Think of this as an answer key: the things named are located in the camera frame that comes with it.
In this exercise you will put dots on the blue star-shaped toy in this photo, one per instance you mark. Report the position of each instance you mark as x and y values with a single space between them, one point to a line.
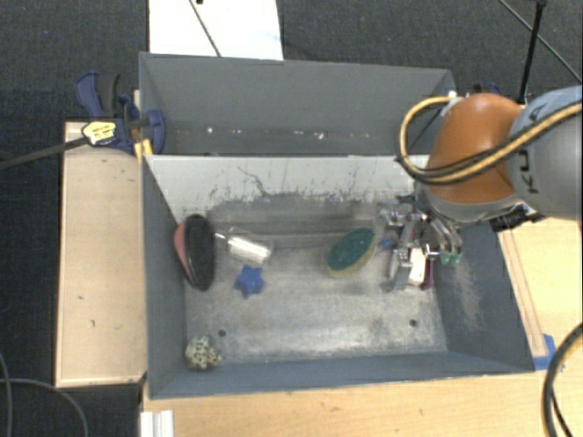
249 281

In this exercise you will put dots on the green and yellow oval sponge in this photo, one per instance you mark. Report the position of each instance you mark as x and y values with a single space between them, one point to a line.
351 252

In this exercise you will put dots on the cream black-spotted toy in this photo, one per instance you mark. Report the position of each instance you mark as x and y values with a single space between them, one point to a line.
201 354

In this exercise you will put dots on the white and purple small box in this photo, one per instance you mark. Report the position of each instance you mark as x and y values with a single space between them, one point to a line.
420 269

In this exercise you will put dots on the black cylinder on white bracket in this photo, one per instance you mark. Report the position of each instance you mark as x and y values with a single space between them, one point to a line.
512 219

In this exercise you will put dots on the pale wood flat board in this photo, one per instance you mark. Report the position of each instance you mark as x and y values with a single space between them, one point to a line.
100 262

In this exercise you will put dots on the grey metal bin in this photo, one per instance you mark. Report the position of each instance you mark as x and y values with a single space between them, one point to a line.
319 326

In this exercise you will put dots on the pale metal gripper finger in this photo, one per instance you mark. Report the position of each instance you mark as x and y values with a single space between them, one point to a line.
399 269

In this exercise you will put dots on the black and pink oval brush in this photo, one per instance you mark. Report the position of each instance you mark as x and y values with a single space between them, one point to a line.
199 253

